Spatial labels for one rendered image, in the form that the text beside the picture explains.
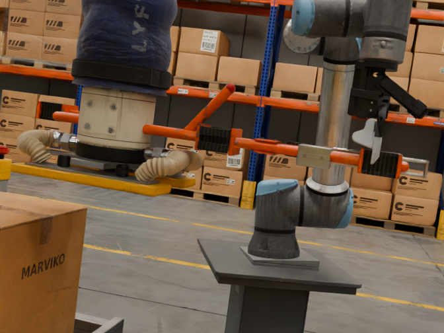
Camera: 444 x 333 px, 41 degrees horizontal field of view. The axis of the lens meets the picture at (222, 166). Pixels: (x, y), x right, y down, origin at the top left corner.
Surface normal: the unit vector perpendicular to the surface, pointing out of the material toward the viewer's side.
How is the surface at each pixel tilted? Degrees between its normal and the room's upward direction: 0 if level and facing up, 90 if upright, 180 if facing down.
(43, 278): 90
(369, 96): 90
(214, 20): 90
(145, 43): 80
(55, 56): 90
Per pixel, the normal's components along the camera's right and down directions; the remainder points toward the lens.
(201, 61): -0.11, 0.04
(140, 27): 0.60, -0.04
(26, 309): 0.96, 0.14
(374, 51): -0.55, 0.01
